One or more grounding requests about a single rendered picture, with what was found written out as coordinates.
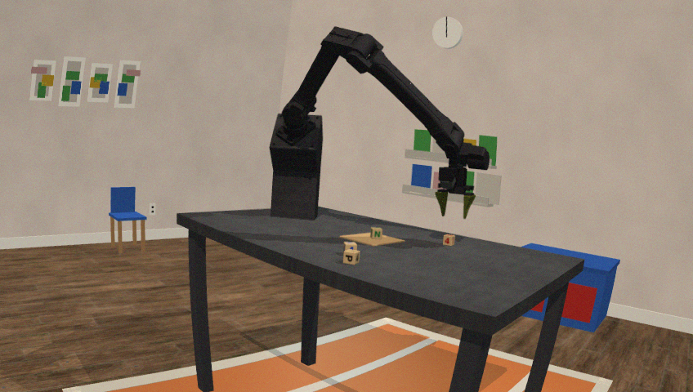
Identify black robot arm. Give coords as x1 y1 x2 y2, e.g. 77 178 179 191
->
276 26 490 189

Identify tan letter block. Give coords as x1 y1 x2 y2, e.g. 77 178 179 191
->
443 234 455 246
343 249 360 265
343 242 357 252
370 227 382 239

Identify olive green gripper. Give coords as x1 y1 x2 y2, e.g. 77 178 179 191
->
435 185 476 219

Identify tan flat mat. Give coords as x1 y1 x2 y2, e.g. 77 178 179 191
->
339 233 405 247

